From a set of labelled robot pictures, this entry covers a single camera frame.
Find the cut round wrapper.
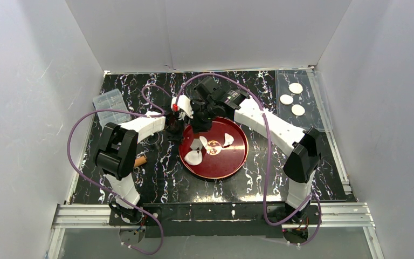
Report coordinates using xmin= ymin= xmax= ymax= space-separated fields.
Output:
xmin=184 ymin=150 xmax=203 ymax=166
xmin=222 ymin=133 xmax=234 ymax=148

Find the wooden double-ended pastry roller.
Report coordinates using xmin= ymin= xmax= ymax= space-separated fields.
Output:
xmin=134 ymin=155 xmax=147 ymax=168

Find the red round lacquer plate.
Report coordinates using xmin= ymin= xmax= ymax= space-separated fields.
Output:
xmin=178 ymin=117 xmax=249 ymax=180

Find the metal scraper wooden handle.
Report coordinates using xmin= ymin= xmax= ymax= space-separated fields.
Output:
xmin=190 ymin=138 xmax=204 ymax=151

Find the white dough lump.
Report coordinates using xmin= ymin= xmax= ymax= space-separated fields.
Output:
xmin=199 ymin=136 xmax=210 ymax=151

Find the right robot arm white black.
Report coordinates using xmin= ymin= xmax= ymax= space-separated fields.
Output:
xmin=190 ymin=73 xmax=322 ymax=216

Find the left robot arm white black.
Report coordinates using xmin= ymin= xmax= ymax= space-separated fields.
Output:
xmin=95 ymin=110 xmax=185 ymax=209

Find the round dumpling wrapper left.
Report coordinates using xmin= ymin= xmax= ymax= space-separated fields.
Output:
xmin=279 ymin=94 xmax=294 ymax=105

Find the round dumpling wrapper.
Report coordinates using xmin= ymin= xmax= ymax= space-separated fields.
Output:
xmin=288 ymin=83 xmax=303 ymax=94
xmin=291 ymin=104 xmax=305 ymax=116
xmin=279 ymin=94 xmax=294 ymax=105

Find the round dumpling wrapper far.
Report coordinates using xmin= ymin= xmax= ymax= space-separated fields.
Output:
xmin=288 ymin=83 xmax=303 ymax=94

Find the round dumpling wrapper near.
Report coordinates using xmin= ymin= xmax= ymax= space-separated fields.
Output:
xmin=291 ymin=104 xmax=305 ymax=116

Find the clear plastic compartment box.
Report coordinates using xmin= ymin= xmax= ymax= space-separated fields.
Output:
xmin=93 ymin=89 xmax=130 ymax=128

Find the clear acrylic tray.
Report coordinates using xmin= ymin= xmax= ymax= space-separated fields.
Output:
xmin=275 ymin=69 xmax=333 ymax=132

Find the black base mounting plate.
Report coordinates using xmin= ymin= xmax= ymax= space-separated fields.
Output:
xmin=109 ymin=202 xmax=320 ymax=238

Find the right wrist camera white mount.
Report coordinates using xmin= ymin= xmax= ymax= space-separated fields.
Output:
xmin=170 ymin=95 xmax=194 ymax=120

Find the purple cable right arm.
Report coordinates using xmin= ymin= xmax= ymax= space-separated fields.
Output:
xmin=175 ymin=73 xmax=323 ymax=247

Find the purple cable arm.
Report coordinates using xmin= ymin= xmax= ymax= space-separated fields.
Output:
xmin=175 ymin=73 xmax=323 ymax=247
xmin=67 ymin=84 xmax=165 ymax=255

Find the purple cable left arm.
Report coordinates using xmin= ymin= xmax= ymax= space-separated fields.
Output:
xmin=67 ymin=84 xmax=165 ymax=255

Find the aluminium frame rail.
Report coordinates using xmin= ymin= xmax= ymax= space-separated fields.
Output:
xmin=45 ymin=202 xmax=384 ymax=258

